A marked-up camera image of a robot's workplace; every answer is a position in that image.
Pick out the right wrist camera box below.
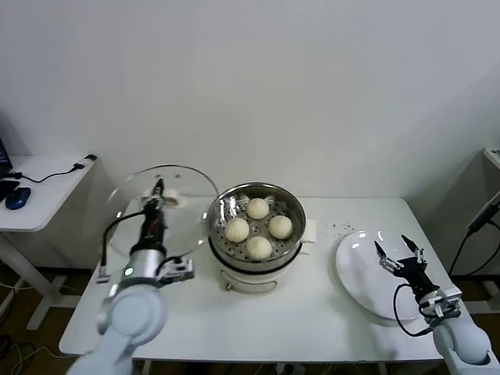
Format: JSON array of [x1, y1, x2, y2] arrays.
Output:
[[420, 287, 463, 320]]

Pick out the blue computer mouse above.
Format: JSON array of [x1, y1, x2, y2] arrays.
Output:
[[4, 187, 31, 211]]

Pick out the white steamed baozi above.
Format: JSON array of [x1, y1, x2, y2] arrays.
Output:
[[268, 215, 294, 240], [245, 197, 270, 220], [224, 217, 250, 243], [245, 236, 273, 262]]

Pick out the white side desk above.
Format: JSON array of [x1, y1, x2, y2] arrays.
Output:
[[0, 155, 97, 331]]

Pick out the white round plate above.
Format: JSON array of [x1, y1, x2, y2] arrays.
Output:
[[331, 229, 435, 322]]

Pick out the black hanging cable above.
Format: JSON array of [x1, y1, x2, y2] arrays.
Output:
[[447, 197, 500, 277]]

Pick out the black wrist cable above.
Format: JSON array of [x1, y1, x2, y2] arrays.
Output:
[[97, 210, 148, 284], [393, 284, 434, 337]]

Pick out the black laptop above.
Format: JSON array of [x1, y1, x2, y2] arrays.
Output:
[[0, 138, 20, 200]]

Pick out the black adapter cable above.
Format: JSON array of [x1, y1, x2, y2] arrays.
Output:
[[11, 154, 98, 184]]

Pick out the glass pot lid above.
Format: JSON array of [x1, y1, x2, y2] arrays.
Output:
[[105, 164, 220, 270]]

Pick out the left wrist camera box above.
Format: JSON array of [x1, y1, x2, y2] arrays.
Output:
[[158, 256, 195, 283]]

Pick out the white electric cooker pot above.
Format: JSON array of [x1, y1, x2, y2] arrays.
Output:
[[209, 234, 316, 296]]

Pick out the white side table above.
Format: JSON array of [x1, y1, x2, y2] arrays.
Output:
[[482, 147, 500, 171]]

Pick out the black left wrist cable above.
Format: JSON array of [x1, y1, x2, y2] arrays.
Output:
[[97, 210, 148, 284]]

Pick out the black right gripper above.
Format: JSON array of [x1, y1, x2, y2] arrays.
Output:
[[373, 233, 441, 297]]

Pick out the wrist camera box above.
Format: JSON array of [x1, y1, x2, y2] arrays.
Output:
[[158, 256, 195, 283], [420, 287, 463, 320]]

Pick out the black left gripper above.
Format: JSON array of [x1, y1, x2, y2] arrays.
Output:
[[130, 177, 169, 253]]

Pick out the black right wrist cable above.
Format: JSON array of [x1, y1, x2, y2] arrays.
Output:
[[393, 284, 434, 337]]

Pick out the stainless steel steamer basket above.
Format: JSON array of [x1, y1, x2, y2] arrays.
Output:
[[196, 181, 318, 265]]

